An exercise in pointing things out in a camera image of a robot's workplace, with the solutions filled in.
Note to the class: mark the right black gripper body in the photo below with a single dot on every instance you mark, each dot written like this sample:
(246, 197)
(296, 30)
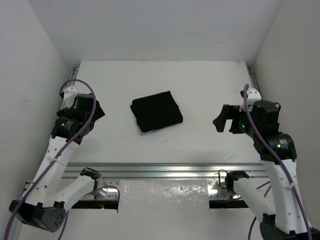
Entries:
(245, 125)

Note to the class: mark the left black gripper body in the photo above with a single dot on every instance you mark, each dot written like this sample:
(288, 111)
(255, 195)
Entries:
(98, 111)

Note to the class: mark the black t-shirt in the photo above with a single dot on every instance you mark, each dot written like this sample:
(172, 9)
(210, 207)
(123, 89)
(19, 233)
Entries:
(155, 112)

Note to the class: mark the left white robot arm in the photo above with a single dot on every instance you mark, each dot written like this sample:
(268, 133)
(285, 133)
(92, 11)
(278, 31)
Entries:
(42, 206)

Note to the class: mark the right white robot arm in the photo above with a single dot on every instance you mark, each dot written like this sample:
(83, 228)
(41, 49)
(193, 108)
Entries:
(286, 218)

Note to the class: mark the aluminium frame rail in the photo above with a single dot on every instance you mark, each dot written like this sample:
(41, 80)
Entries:
(156, 183)

